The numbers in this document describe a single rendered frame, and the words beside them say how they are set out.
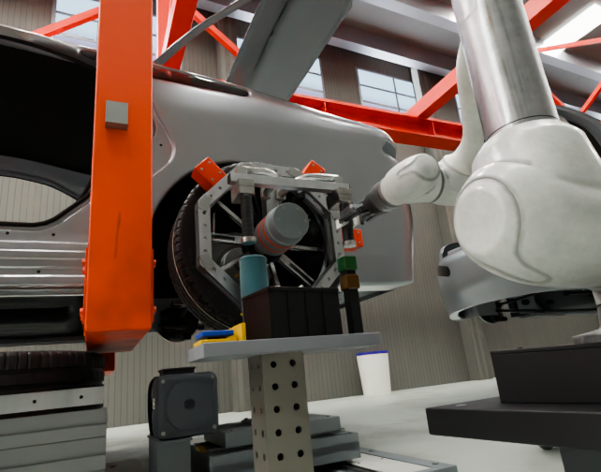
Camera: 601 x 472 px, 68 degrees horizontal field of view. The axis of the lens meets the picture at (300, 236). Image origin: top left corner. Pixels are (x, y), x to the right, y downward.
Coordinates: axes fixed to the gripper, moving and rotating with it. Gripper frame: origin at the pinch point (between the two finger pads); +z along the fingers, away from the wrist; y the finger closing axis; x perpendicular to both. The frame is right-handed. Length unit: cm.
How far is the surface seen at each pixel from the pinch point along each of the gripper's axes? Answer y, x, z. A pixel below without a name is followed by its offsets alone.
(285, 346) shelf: -36, -40, -26
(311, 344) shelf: -30, -40, -26
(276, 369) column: -37, -44, -22
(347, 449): 3, -71, 23
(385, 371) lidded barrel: 307, -52, 445
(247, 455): -31, -67, 23
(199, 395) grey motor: -45, -49, 20
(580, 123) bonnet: 290, 132, 81
